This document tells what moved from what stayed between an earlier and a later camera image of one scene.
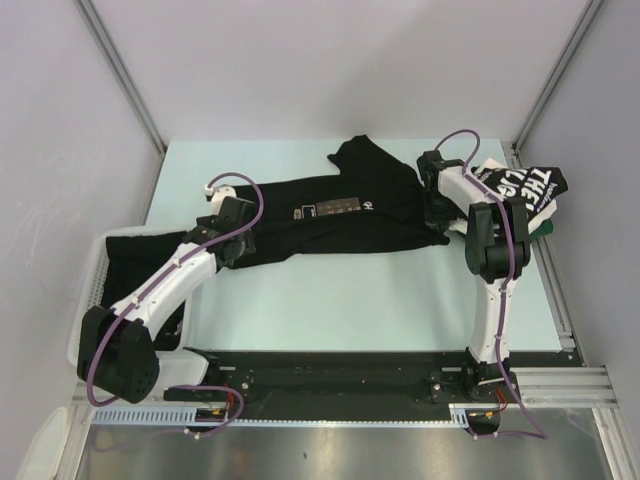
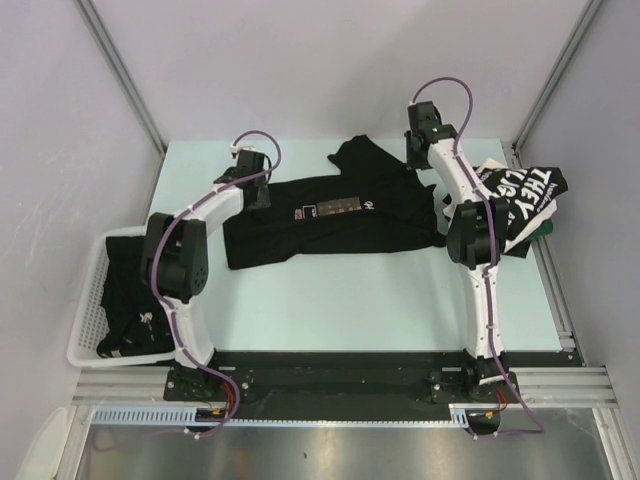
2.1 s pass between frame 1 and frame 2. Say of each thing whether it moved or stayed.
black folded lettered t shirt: stayed
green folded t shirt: stayed
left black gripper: moved
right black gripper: moved
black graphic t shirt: stayed
